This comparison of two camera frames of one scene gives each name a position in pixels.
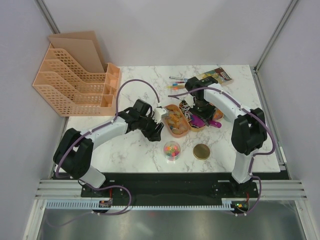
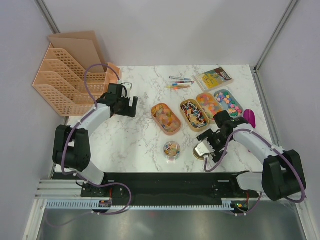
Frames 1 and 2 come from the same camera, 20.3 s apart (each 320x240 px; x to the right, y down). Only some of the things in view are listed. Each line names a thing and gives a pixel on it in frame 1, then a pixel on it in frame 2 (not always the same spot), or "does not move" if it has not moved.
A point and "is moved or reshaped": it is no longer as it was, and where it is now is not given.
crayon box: (219, 74) does not move
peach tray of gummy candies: (176, 122) is moved or reshaped
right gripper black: (207, 116) -> (210, 134)
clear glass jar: (171, 150) does not move
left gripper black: (154, 135) -> (129, 111)
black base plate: (175, 187) does not move
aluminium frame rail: (72, 189) does not move
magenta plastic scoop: (197, 121) is moved or reshaped
